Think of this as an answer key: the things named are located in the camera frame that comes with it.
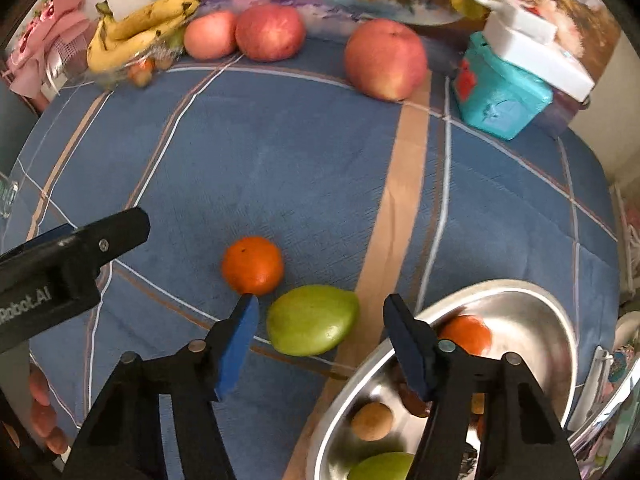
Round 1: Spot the blue plaid tablecloth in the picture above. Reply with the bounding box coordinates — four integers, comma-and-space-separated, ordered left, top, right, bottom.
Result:
3, 40, 618, 479

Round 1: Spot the green mango in basin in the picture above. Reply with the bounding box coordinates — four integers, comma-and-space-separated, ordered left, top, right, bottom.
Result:
347, 452, 413, 480

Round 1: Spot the silver metal basin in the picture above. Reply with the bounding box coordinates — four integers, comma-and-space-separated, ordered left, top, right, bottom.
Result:
306, 280, 579, 479

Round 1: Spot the teal gift box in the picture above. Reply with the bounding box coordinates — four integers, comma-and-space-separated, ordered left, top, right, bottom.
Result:
452, 32, 553, 141

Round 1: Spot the pink flower bouquet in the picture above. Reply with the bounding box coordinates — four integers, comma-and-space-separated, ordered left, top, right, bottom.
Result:
2, 0, 91, 112

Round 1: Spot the orange tangerine near basin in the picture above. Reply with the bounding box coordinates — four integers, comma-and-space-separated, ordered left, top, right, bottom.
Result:
438, 315, 492, 356

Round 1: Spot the green mango on cloth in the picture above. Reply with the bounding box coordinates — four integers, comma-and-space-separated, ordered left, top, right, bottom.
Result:
266, 285, 360, 356

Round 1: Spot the dark red apple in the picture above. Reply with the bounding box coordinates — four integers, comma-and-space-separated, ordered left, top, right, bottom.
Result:
235, 3, 306, 63

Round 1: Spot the clear plastic fruit tray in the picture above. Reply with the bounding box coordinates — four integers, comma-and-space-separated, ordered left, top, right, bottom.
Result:
88, 27, 184, 89

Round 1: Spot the yellow banana bunch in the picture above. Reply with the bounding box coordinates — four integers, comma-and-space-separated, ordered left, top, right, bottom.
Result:
86, 0, 201, 74

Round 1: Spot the person's left hand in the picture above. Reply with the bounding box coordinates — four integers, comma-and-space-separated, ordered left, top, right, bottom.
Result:
1, 363, 70, 456

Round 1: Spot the orange tangerine centre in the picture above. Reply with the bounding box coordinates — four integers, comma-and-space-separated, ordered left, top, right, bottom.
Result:
220, 236, 284, 296

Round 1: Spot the pink peach apple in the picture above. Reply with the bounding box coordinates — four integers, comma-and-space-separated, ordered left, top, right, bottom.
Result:
183, 11, 236, 61

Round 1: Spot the large red apple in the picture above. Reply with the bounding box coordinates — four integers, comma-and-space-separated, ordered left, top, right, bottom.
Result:
344, 18, 427, 102

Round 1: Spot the clear glass jar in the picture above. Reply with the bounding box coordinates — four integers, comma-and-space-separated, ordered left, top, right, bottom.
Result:
0, 172, 18, 219

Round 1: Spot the small brown round fruit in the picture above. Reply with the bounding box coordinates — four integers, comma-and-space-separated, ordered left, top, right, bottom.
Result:
350, 402, 394, 442

